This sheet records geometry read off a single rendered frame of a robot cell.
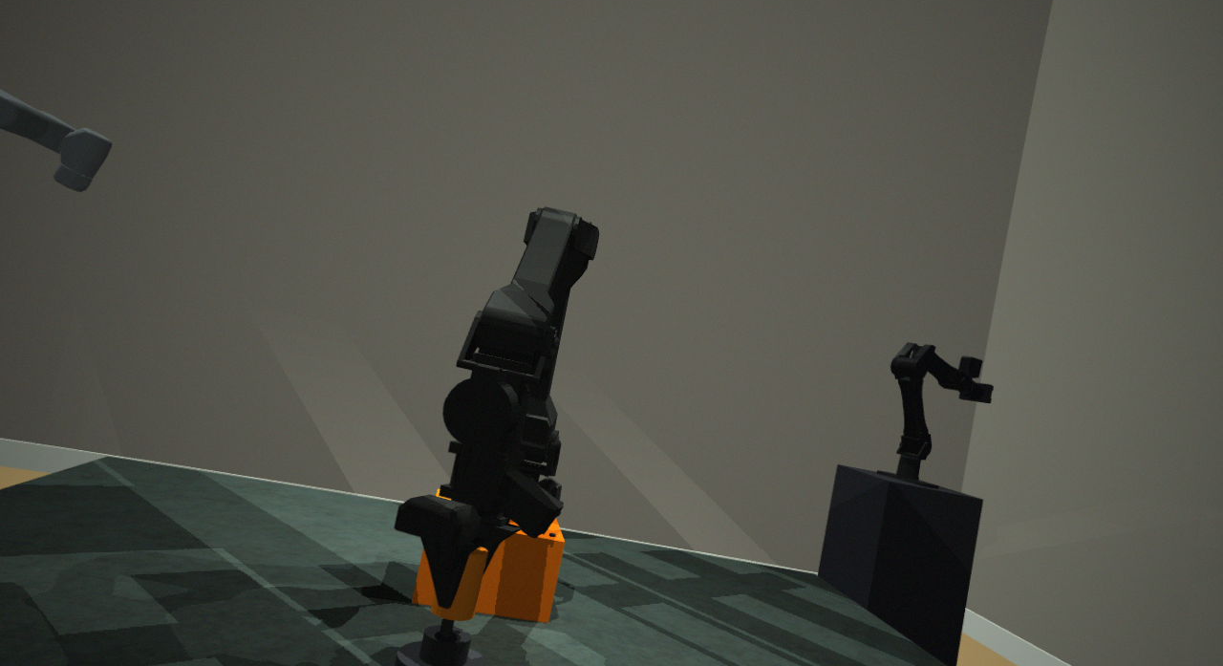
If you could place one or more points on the orange knob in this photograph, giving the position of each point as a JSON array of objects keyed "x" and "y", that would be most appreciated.
[{"x": 465, "y": 602}]

